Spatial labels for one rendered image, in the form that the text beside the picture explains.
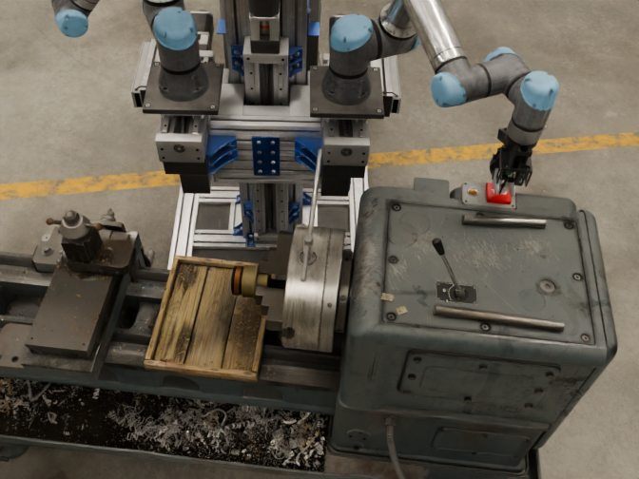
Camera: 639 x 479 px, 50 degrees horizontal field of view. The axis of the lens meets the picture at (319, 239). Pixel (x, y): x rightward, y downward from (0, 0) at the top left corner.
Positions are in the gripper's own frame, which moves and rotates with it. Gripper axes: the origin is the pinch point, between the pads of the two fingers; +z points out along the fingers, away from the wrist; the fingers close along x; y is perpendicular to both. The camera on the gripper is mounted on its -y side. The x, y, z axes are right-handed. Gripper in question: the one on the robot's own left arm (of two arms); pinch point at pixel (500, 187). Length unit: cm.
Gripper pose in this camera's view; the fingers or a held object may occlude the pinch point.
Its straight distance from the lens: 177.9
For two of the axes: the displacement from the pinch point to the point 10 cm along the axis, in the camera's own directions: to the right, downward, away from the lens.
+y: -1.1, 7.9, -6.1
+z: -0.4, 6.1, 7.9
